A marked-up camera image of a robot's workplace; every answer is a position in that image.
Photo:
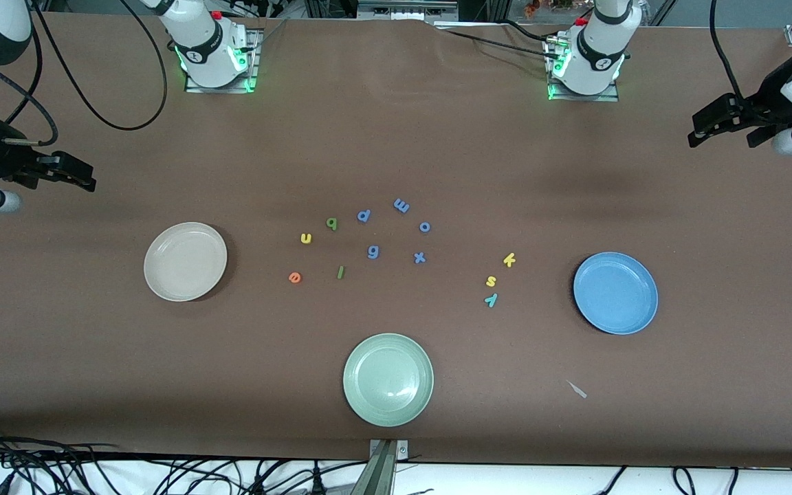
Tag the blue foam letter g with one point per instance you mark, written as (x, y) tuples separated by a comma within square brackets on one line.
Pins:
[(372, 251)]

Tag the orange letter o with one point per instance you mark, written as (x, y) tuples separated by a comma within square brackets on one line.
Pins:
[(294, 281)]

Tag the pale green round plate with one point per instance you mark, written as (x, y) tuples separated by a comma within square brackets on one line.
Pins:
[(388, 379)]

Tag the yellow foam letter k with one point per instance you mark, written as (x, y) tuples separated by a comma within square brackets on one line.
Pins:
[(509, 259)]

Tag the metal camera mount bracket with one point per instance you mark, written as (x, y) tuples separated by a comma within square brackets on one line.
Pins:
[(383, 467)]

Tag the aluminium frame rack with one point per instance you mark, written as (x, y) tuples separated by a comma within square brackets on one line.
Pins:
[(406, 10)]

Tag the beige round plate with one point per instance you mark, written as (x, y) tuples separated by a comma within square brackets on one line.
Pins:
[(185, 261)]

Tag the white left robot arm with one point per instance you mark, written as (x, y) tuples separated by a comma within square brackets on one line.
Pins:
[(599, 48)]

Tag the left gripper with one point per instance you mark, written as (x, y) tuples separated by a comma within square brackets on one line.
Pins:
[(764, 103)]

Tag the teal foam letter y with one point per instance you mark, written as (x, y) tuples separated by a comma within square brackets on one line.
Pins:
[(491, 299)]

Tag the blue foam letter m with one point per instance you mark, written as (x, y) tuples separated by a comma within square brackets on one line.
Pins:
[(401, 205)]

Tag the small white tape scrap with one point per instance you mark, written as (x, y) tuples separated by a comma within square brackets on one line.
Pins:
[(577, 389)]

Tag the blue round plate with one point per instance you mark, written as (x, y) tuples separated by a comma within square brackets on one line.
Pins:
[(614, 293)]

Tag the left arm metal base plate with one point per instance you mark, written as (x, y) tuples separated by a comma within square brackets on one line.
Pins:
[(585, 97)]

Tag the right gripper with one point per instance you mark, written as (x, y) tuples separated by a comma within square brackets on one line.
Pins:
[(1, 159)]

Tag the blue foam letter p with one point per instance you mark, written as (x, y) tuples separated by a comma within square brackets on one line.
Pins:
[(364, 215)]

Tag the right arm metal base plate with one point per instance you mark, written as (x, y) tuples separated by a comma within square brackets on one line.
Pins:
[(221, 89)]

